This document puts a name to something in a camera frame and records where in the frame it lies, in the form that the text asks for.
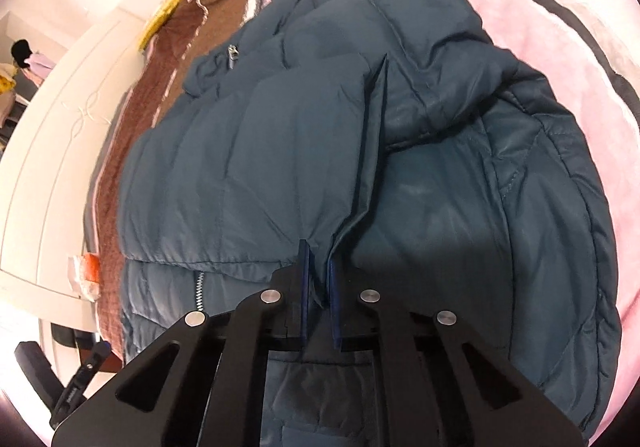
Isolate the striped brown pink blanket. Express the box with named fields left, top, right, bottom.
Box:
left=82, top=0, right=640, bottom=447

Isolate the teal puffer jacket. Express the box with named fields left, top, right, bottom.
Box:
left=117, top=0, right=623, bottom=447

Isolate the orange white packet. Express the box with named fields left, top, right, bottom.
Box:
left=66, top=251, right=103, bottom=302

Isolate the dark round object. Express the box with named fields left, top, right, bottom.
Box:
left=11, top=39, right=34, bottom=70

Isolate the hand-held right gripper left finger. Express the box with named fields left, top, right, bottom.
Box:
left=52, top=239, right=313, bottom=447

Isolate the white bed headboard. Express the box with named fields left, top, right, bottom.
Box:
left=0, top=9, right=151, bottom=300

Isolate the pink cloth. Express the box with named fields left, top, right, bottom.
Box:
left=25, top=52, right=57, bottom=88

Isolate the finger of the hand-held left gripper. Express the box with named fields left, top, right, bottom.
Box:
left=74, top=340, right=113, bottom=385

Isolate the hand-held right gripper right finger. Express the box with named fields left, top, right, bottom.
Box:
left=327, top=258, right=584, bottom=447

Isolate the yellow pillow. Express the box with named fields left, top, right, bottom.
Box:
left=139, top=0, right=193, bottom=50

